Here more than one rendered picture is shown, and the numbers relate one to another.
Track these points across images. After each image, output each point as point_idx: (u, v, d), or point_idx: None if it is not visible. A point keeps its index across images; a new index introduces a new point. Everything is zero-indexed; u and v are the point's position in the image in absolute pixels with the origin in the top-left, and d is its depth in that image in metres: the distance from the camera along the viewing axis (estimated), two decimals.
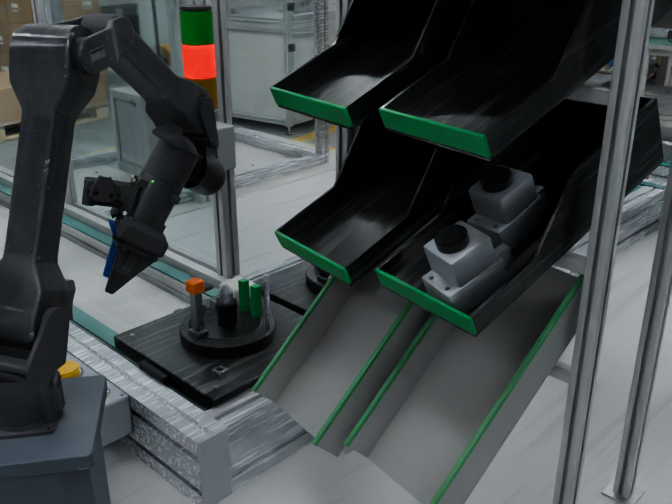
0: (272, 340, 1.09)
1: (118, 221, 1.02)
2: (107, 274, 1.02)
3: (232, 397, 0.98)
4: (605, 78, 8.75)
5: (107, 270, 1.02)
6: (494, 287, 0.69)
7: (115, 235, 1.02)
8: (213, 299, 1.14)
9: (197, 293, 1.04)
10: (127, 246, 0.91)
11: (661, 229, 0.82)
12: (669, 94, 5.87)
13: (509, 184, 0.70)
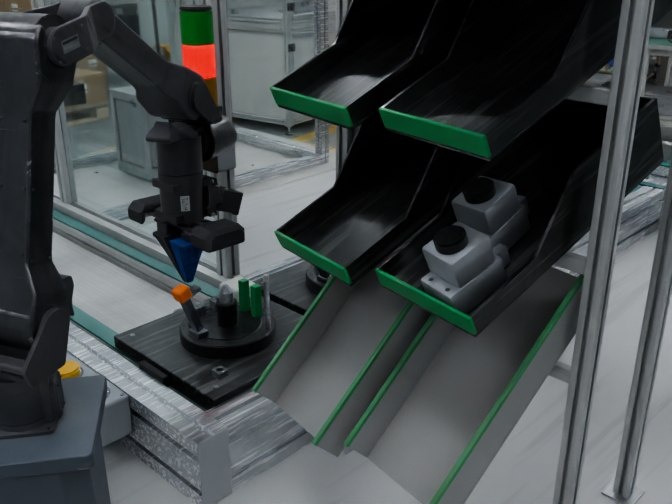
0: (272, 340, 1.09)
1: None
2: (188, 278, 1.03)
3: (232, 397, 0.98)
4: (605, 78, 8.75)
5: (189, 274, 1.03)
6: (493, 287, 0.69)
7: None
8: (213, 299, 1.14)
9: (185, 301, 1.03)
10: None
11: (661, 229, 0.82)
12: (669, 94, 5.87)
13: (492, 195, 0.70)
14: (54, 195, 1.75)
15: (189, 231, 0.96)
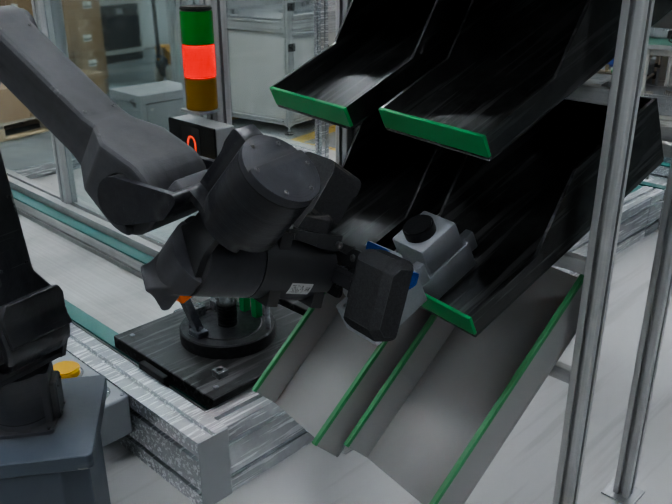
0: (272, 340, 1.09)
1: None
2: (411, 277, 0.64)
3: (232, 397, 0.98)
4: (605, 78, 8.75)
5: None
6: (412, 308, 0.65)
7: None
8: (213, 299, 1.14)
9: (185, 301, 1.03)
10: None
11: (661, 229, 0.82)
12: (669, 94, 5.87)
13: (432, 234, 0.69)
14: (54, 195, 1.75)
15: (326, 291, 0.60)
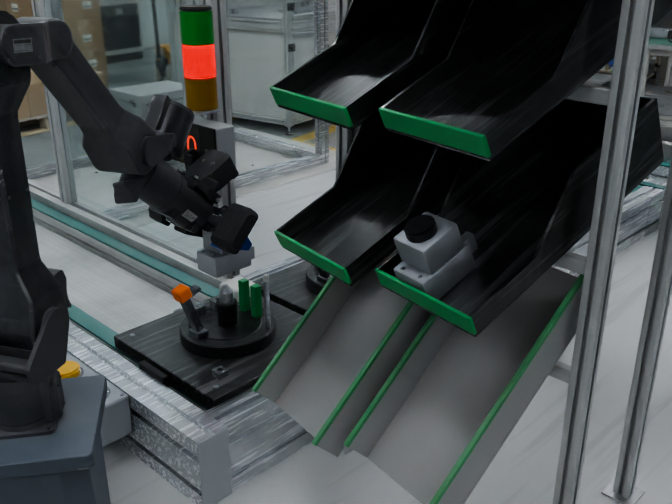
0: (272, 340, 1.09)
1: None
2: (247, 245, 1.06)
3: (232, 397, 0.98)
4: (605, 78, 8.75)
5: (245, 242, 1.06)
6: (242, 265, 1.07)
7: None
8: (213, 299, 1.14)
9: (185, 301, 1.03)
10: None
11: (661, 229, 0.82)
12: (669, 94, 5.87)
13: (433, 234, 0.69)
14: (54, 195, 1.75)
15: (200, 228, 1.00)
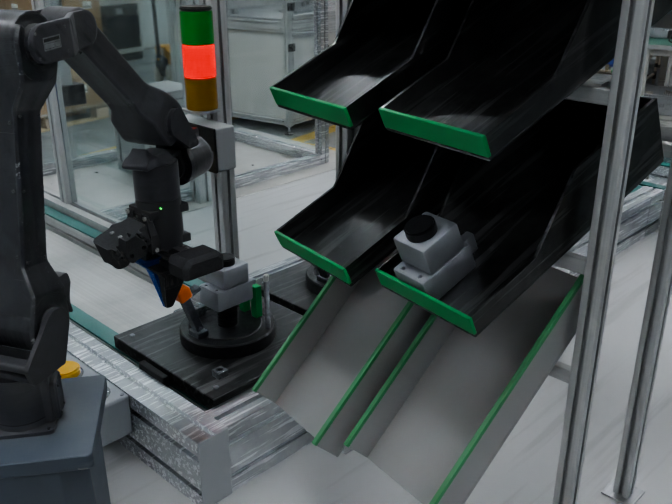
0: (272, 340, 1.09)
1: (146, 257, 0.98)
2: (167, 303, 1.02)
3: (232, 397, 0.98)
4: (605, 78, 8.75)
5: (166, 300, 1.01)
6: (243, 299, 1.09)
7: (153, 270, 0.99)
8: None
9: (185, 301, 1.03)
10: None
11: (661, 229, 0.82)
12: (669, 94, 5.87)
13: (433, 234, 0.69)
14: (54, 195, 1.75)
15: None
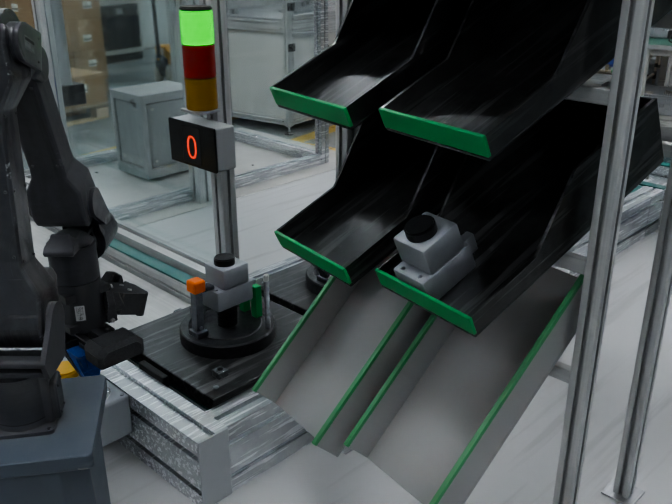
0: (272, 340, 1.09)
1: None
2: None
3: (232, 397, 0.98)
4: (605, 78, 8.75)
5: None
6: (243, 299, 1.09)
7: None
8: None
9: (197, 293, 1.04)
10: None
11: (661, 229, 0.82)
12: (669, 94, 5.87)
13: (433, 234, 0.69)
14: None
15: (85, 342, 0.92)
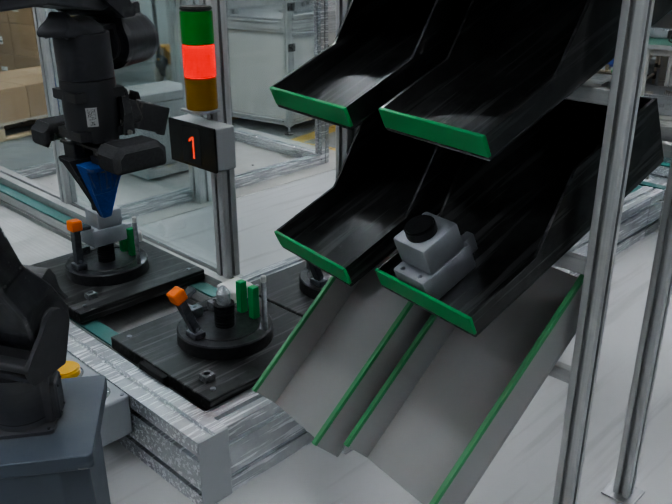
0: (143, 273, 1.31)
1: None
2: (105, 212, 0.85)
3: (232, 397, 0.98)
4: (605, 78, 8.75)
5: (106, 208, 0.85)
6: (118, 238, 1.30)
7: None
8: None
9: (75, 231, 1.26)
10: None
11: (661, 229, 0.82)
12: (669, 94, 5.87)
13: (433, 234, 0.69)
14: (54, 195, 1.75)
15: (98, 151, 0.79)
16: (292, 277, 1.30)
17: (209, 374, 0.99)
